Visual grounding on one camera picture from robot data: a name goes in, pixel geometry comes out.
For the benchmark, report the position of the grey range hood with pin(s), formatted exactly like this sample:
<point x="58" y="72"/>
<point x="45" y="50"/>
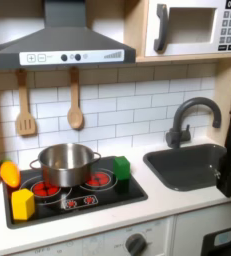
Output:
<point x="63" y="43"/>

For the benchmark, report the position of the dark grey sink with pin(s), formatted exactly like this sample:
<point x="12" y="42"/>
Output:
<point x="187" y="170"/>

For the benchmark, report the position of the green block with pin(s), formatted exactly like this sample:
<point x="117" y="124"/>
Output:
<point x="121" y="168"/>

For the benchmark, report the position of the orange toy vegetable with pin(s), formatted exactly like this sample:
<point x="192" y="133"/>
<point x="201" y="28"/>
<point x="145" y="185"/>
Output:
<point x="9" y="174"/>

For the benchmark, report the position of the dark grey tap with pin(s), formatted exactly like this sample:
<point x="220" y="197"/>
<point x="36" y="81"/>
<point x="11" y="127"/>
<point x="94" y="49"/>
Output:
<point x="178" y="133"/>

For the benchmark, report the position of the wooden slotted spatula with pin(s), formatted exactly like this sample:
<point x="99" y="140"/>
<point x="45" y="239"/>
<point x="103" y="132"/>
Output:
<point x="25" y="123"/>

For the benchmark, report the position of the white toy microwave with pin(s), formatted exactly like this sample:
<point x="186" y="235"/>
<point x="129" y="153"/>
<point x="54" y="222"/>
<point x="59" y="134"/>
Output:
<point x="193" y="46"/>

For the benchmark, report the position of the steel pot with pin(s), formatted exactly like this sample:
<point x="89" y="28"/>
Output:
<point x="67" y="170"/>

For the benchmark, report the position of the wooden spoon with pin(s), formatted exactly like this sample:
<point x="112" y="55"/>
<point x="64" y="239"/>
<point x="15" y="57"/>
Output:
<point x="75" y="116"/>

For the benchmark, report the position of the yellow block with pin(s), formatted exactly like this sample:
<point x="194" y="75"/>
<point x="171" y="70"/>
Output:
<point x="22" y="205"/>

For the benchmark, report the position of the grey oven knob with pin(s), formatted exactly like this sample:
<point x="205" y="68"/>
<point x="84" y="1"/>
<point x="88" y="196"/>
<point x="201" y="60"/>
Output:
<point x="135" y="245"/>

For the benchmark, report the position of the black stove top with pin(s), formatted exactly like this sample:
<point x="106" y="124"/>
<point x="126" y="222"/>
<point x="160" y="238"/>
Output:
<point x="120" y="196"/>

